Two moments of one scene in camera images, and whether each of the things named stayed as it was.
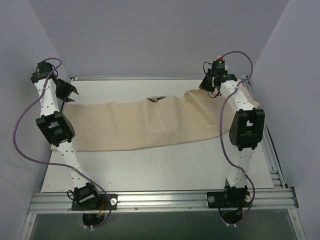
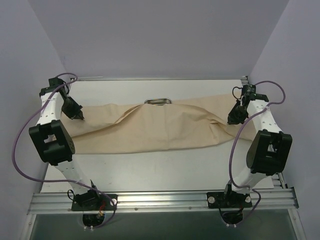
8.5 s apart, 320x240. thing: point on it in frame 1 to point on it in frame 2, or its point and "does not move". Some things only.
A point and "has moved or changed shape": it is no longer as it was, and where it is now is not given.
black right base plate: (229, 199) does not move
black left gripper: (63, 88) to (75, 112)
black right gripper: (207, 82) to (233, 118)
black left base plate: (104, 202) does not move
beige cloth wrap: (191, 117) has moved or changed shape
